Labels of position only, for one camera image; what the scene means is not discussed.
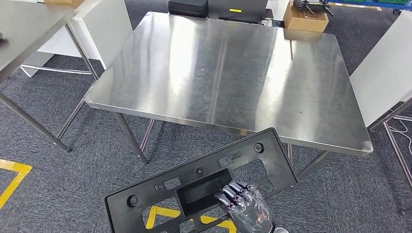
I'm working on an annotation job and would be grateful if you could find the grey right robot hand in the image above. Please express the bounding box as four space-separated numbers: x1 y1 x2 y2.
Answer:
215 181 274 233

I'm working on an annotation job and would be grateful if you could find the black plastic plate bracket part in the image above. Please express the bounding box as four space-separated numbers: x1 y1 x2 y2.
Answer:
103 127 298 233

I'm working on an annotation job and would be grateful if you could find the stainless steel workbench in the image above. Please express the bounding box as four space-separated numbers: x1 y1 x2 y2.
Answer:
84 12 374 184

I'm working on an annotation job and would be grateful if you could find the white top table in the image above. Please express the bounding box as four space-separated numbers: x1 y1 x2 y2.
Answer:
349 11 412 191

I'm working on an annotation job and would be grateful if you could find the black equipment box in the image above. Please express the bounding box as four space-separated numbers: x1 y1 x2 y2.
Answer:
207 0 275 25

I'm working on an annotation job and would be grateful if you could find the black case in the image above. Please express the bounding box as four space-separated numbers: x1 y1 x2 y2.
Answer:
168 0 209 19

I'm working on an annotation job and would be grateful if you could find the black tool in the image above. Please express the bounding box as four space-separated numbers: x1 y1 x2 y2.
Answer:
292 0 336 17

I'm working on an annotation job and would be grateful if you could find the white cabinet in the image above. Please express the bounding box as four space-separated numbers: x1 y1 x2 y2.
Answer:
19 0 135 78

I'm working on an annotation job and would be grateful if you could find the flat brown cardboard box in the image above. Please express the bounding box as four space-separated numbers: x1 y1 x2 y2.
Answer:
43 0 86 10

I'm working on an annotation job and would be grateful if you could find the stainless steel table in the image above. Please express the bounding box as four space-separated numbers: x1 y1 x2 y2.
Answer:
0 0 101 154

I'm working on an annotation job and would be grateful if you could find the white floor cable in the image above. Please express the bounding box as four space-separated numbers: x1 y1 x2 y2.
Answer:
387 118 412 149

